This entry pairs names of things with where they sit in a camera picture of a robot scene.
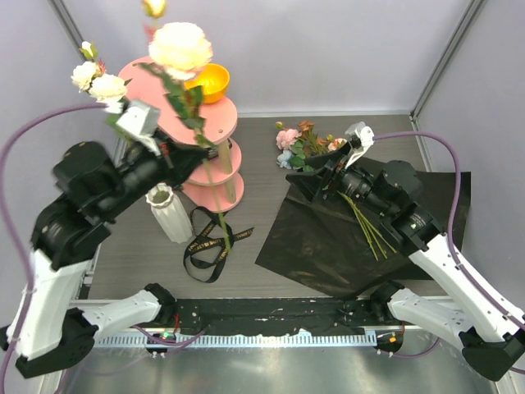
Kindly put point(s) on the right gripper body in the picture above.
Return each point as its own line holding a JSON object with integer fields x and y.
{"x": 353, "y": 182}

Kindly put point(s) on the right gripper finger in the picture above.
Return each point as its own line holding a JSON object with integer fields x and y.
{"x": 315, "y": 162}
{"x": 309, "y": 184}

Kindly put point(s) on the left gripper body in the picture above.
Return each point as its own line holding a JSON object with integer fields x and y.
{"x": 143, "y": 170}

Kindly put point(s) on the black wrapping paper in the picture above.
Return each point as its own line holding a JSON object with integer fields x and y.
{"x": 322, "y": 246}

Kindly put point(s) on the black ribbon gold lettering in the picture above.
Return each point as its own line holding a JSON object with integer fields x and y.
{"x": 203, "y": 242}

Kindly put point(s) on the cream flower stem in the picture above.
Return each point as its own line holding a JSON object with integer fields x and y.
{"x": 179, "y": 51}

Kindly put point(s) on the artificial flower bouquet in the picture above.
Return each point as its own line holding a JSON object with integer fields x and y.
{"x": 301, "y": 145}

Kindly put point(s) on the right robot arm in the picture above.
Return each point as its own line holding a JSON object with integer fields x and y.
{"x": 487, "y": 329}

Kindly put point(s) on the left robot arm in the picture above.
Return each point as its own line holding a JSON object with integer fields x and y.
{"x": 51, "y": 335}

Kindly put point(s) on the white ribbed vase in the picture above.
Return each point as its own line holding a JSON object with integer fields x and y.
{"x": 170, "y": 213}

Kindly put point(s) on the pink tiered shelf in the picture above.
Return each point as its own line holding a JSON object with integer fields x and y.
{"x": 216, "y": 185}

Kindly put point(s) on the orange bowl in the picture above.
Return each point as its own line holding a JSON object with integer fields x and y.
{"x": 214, "y": 81}

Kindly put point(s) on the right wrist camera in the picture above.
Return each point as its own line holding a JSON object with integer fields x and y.
{"x": 361, "y": 139}

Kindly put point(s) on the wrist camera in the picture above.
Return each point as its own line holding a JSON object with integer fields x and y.
{"x": 135, "y": 120}
{"x": 361, "y": 139}

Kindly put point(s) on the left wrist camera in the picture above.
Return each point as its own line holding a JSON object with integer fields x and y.
{"x": 135, "y": 120}

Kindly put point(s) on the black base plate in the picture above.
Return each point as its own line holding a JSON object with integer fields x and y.
{"x": 276, "y": 317}

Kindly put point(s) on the white cable duct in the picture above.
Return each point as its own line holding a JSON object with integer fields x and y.
{"x": 136, "y": 339}

